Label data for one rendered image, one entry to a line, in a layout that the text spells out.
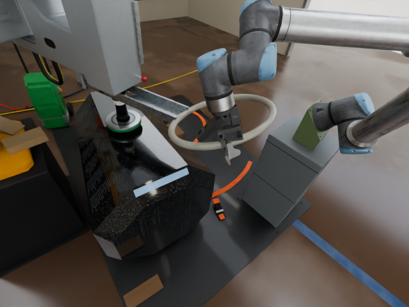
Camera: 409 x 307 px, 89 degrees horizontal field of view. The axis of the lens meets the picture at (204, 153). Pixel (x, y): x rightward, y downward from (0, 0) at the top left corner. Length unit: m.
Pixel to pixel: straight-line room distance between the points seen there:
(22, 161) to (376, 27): 1.66
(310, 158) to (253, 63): 1.00
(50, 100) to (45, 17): 1.57
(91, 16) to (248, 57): 0.70
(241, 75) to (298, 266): 1.71
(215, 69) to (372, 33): 0.45
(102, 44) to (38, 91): 1.87
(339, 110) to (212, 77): 0.97
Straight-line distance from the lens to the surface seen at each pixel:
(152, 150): 1.30
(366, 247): 2.48
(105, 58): 1.14
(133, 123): 1.42
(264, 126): 0.81
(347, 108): 1.44
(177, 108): 1.16
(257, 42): 0.63
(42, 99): 2.92
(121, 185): 1.20
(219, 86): 0.63
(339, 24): 0.76
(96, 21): 1.09
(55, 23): 1.39
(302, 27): 0.72
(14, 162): 1.57
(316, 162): 1.49
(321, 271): 2.13
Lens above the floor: 1.75
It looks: 45 degrees down
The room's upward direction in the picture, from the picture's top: 8 degrees clockwise
